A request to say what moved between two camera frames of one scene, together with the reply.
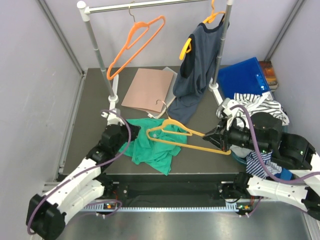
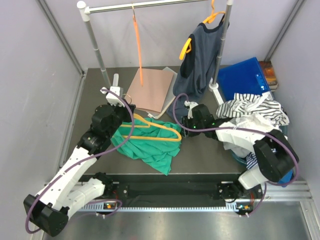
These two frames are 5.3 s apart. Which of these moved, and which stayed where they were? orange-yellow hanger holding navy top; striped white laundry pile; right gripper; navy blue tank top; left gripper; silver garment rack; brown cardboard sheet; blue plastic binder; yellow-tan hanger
Moved: left gripper; right gripper; yellow-tan hanger
Stayed: striped white laundry pile; orange-yellow hanger holding navy top; silver garment rack; navy blue tank top; blue plastic binder; brown cardboard sheet
